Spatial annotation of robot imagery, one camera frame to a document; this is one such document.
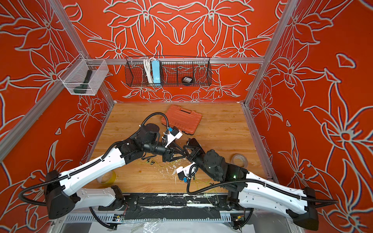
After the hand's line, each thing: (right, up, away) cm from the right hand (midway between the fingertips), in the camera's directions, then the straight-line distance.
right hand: (186, 139), depth 64 cm
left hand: (-1, -7, 0) cm, 7 cm away
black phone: (+5, -7, +29) cm, 30 cm away
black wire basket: (-12, +42, +35) cm, 56 cm away
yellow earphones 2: (+10, -27, +15) cm, 32 cm away
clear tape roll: (+34, -15, +22) cm, 43 cm away
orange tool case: (0, +7, +41) cm, 42 cm away
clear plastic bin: (-65, +35, +26) cm, 78 cm away
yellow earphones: (-21, -18, +24) cm, 36 cm away
